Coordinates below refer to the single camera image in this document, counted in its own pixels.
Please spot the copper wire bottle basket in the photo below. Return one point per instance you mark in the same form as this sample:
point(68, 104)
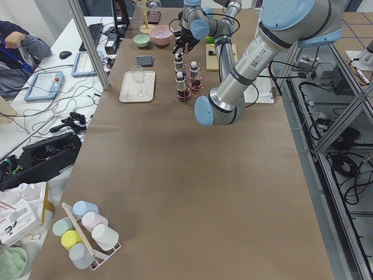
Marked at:
point(193, 94)

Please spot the tea bottle white cap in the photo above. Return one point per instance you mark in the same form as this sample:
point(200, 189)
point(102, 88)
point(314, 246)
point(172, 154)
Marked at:
point(179, 63)

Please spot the black computer mouse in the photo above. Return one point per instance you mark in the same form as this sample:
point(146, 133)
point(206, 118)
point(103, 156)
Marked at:
point(64, 55)

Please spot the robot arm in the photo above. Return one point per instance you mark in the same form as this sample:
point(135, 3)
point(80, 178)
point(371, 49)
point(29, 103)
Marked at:
point(197, 23)
point(282, 24)

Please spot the green lime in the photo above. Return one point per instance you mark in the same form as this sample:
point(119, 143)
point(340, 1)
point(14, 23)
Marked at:
point(209, 40)

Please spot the green bowl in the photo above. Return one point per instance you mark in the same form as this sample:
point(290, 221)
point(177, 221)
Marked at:
point(13, 262)
point(141, 40)

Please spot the seated person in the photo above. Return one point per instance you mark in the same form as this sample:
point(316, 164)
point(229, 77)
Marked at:
point(21, 53)

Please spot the pink bowl of ice cubes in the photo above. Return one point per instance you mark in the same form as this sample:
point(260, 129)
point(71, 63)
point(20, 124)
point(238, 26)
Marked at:
point(162, 35)

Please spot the clear wine glass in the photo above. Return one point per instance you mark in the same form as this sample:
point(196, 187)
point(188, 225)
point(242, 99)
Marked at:
point(138, 76)

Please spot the yellow cup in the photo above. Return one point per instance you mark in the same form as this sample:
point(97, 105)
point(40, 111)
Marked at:
point(70, 238)

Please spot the blue teach pendant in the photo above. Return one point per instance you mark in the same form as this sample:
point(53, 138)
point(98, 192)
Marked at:
point(82, 66)
point(44, 86)

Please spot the white cup rack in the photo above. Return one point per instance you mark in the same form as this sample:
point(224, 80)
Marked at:
point(100, 256)

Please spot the black open case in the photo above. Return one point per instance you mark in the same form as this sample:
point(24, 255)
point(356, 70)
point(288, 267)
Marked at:
point(40, 161)

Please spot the white cup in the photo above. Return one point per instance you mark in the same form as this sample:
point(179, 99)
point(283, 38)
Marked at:
point(105, 237)

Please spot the black handheld gimbal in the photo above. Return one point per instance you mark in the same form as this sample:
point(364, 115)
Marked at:
point(76, 122)

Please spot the green bowl bottom left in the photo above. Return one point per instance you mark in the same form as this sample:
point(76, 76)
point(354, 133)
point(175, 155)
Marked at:
point(13, 262)

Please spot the black keyboard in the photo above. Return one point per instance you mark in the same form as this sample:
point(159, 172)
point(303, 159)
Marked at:
point(95, 32)

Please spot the cream rabbit tray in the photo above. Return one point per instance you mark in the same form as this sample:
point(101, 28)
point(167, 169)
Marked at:
point(133, 92)

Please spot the blue cup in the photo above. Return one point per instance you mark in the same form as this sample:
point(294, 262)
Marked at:
point(80, 208)

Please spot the aluminium frame post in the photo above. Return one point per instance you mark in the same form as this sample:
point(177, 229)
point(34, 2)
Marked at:
point(84, 33)

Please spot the white cardboard box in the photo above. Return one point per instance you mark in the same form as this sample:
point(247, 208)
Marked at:
point(18, 223)

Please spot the wooden mug tree stand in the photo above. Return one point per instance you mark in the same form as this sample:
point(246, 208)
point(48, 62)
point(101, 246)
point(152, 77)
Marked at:
point(146, 27)

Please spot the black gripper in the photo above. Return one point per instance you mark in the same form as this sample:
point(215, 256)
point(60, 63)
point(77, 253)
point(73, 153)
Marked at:
point(185, 35)

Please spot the green cup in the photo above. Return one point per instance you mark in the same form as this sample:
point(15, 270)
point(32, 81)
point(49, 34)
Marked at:
point(62, 226)

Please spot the pink cup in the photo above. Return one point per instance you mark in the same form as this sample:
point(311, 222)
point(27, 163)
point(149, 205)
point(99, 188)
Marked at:
point(91, 219)

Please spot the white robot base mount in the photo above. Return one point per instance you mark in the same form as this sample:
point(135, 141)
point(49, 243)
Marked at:
point(262, 88)

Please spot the grey cup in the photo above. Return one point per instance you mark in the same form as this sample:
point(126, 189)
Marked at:
point(80, 256)

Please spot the tea bottle in basket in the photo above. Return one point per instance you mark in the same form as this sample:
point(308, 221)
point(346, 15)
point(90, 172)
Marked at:
point(195, 75)
point(181, 85)

